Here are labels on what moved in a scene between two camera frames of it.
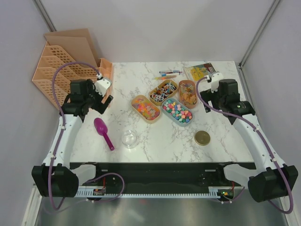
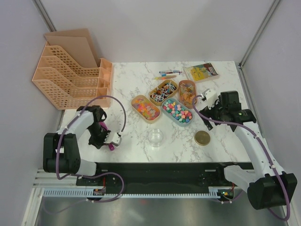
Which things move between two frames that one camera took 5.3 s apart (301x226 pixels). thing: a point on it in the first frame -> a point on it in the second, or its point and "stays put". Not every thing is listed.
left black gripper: [103, 106] -> [99, 144]
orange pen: [157, 78] stays put
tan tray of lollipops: [157, 96] stays put
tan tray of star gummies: [145, 108] stays put
